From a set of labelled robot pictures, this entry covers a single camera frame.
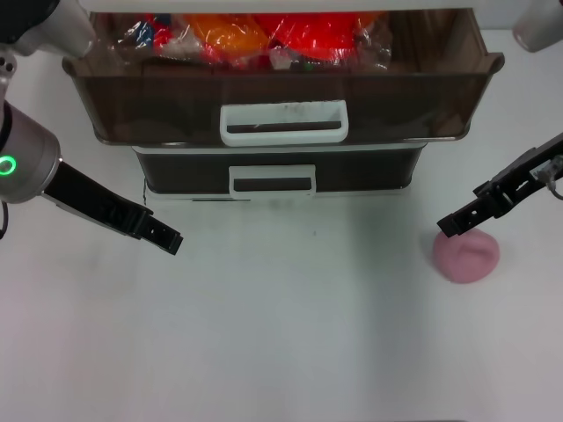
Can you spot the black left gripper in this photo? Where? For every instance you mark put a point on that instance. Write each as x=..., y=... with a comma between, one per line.
x=97, y=202

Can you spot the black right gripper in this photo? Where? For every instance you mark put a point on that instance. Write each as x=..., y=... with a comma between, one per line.
x=514, y=184

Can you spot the pink peach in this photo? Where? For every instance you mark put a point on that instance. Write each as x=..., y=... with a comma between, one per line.
x=466, y=264

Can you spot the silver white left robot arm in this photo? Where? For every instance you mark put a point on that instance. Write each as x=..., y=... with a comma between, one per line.
x=26, y=149

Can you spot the dark plastic drawer cabinet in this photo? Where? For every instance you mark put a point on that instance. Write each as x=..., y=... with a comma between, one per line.
x=272, y=3

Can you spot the brown toy in plastic bag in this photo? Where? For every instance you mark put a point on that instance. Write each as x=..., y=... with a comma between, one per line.
x=374, y=44

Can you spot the orange toy in plastic bag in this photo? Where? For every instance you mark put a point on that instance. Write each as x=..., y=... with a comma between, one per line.
x=228, y=35

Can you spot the red toy in plastic bag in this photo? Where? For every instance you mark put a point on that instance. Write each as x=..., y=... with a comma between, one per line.
x=316, y=33

